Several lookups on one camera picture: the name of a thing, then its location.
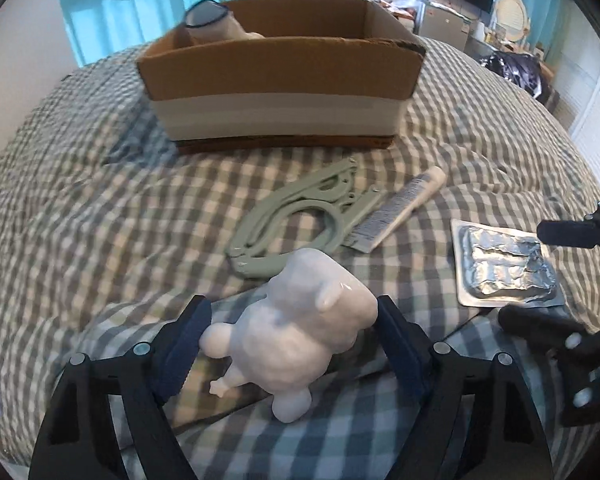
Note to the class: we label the black plastic bag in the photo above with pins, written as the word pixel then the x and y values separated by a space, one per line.
pixel 517 70

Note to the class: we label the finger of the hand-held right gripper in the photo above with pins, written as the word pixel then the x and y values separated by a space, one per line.
pixel 530 322
pixel 565 233

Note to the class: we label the beige cup with dark rim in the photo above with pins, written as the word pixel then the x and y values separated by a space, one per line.
pixel 207 22

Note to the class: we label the brown cardboard box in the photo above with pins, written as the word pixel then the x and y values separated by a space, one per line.
pixel 280 85

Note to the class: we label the green folding clothes hanger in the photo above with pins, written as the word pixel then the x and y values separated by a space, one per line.
pixel 265 220

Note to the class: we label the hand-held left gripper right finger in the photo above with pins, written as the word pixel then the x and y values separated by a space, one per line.
pixel 402 355

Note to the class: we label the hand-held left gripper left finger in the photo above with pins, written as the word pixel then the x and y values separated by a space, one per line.
pixel 184 347

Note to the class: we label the teal window curtain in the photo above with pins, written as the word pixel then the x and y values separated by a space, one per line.
pixel 145 5

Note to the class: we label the grey metal cabinet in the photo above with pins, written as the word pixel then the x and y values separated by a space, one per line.
pixel 442 25

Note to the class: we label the white squeeze tube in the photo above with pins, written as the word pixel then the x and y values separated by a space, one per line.
pixel 405 205

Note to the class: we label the silver foil blister pack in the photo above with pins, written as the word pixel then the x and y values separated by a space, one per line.
pixel 505 265

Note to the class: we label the blue checked cloth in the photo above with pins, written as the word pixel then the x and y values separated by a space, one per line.
pixel 330 440

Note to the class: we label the green checked bed sheet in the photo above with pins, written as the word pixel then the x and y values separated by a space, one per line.
pixel 105 200

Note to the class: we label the oval table mirror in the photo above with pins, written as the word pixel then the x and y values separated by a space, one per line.
pixel 511 15

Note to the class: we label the white plaster bear figurine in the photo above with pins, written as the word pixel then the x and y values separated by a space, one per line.
pixel 300 320

